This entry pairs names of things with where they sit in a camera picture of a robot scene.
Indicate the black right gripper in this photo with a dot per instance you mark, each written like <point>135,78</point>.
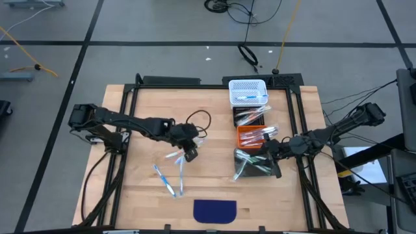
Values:
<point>279,149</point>

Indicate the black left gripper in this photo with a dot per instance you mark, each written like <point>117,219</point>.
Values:
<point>185,136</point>

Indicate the blue toothbrush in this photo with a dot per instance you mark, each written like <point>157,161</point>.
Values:
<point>252,97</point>
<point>181,178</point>
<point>164,180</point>

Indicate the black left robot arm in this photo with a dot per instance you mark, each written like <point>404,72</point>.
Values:
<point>130,122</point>

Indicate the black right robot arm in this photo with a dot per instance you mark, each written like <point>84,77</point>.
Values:
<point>334,128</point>

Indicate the grey translucent plastic bin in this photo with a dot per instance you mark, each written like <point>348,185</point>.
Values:
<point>260,175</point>

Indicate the small orange plastic bin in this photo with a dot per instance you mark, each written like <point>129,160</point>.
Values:
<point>239,136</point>

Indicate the small black plastic bin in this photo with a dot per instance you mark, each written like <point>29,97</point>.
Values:
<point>240,109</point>

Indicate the black flat box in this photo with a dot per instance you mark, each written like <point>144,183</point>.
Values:
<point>172,80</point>

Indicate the white perforated plastic basket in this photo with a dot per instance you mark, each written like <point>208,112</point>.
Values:
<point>247,87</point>

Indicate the black table clamp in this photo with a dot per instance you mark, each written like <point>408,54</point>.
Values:
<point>262,229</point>
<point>167,228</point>

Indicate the purple cloth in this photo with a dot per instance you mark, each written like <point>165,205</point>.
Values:
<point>214,211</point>

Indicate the black perforated box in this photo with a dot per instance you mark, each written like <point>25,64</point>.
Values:
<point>279,79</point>

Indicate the white box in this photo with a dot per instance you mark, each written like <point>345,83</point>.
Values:
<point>370,172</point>

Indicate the black diagonal bar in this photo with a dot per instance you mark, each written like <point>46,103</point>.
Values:
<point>373,150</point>

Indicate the black keyboard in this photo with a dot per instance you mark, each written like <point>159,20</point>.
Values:
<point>409,190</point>

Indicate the grey desk with keyboard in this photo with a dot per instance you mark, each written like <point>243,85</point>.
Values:
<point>403,221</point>

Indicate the grey cart base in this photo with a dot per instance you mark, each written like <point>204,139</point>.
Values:
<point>32,3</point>
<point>16,76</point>

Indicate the black floor object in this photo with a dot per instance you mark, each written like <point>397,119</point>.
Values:
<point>5,109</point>

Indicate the black metal table frame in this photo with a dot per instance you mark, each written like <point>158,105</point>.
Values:
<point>211,86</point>

